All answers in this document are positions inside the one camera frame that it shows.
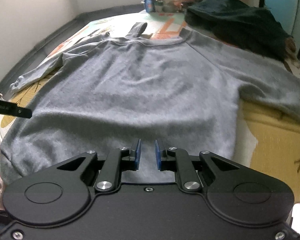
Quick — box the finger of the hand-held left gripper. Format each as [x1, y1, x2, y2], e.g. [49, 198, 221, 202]
[13, 104, 32, 119]

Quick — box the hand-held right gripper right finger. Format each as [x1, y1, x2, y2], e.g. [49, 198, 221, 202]
[154, 139, 243, 193]

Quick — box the grey sweatshirt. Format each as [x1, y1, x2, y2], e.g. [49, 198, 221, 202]
[0, 22, 300, 184]

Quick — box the teal door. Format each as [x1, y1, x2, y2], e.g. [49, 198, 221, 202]
[265, 0, 300, 34]

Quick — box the printed foam play mat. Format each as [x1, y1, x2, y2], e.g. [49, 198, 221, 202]
[0, 9, 300, 205]

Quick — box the dark green garment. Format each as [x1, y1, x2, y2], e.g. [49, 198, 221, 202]
[184, 0, 294, 62]

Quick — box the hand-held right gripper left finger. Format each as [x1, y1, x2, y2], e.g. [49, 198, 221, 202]
[57, 138, 142, 193]

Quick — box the grey bed rail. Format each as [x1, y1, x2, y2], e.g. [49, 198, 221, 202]
[0, 4, 145, 95]

